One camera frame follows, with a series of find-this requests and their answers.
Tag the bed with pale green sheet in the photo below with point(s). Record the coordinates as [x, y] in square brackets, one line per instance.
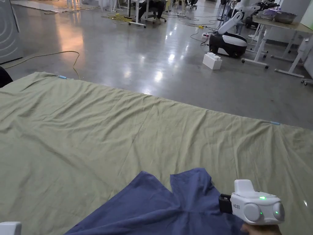
[97, 127]

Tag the white power strip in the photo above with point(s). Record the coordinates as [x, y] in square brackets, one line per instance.
[205, 36]

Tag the white desk with metal bowl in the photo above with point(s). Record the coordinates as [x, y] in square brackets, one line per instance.
[281, 31]

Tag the dark blue shirt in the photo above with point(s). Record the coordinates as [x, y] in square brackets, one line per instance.
[156, 208]

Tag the person's right hand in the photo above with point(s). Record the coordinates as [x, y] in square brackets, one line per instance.
[260, 229]

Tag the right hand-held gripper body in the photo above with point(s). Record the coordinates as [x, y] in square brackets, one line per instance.
[254, 208]

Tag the white and black robot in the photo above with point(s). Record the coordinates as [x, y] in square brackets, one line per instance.
[229, 39]

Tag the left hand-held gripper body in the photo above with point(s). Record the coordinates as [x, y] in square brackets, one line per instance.
[9, 228]

